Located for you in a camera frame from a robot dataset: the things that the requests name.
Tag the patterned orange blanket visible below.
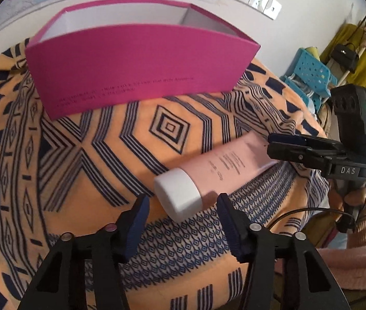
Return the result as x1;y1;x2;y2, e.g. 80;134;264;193
0;39;332;310

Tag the person's right hand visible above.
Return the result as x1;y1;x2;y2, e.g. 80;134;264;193
327;183;366;224

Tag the blue perforated plastic rack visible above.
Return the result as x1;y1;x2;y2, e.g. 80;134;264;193
280;48;339;110

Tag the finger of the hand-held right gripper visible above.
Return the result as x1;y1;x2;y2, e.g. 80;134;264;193
268;133;347;152
266;144;332;175

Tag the pink tube white cap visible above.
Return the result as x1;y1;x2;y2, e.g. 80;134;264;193
155;132;282;222

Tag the wooden coat rack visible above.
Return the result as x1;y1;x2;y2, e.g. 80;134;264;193
335;6;366;88

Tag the pink cardboard box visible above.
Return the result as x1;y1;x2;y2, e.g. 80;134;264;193
25;2;261;121

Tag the yellow-green cylinder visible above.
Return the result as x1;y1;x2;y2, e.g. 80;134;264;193
303;47;322;59

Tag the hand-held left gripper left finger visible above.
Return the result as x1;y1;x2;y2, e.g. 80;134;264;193
18;194;150;310

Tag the black handbag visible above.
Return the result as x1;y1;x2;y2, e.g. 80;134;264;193
332;43;360;73

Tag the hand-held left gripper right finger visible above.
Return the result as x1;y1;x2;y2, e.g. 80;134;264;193
217;193;352;310

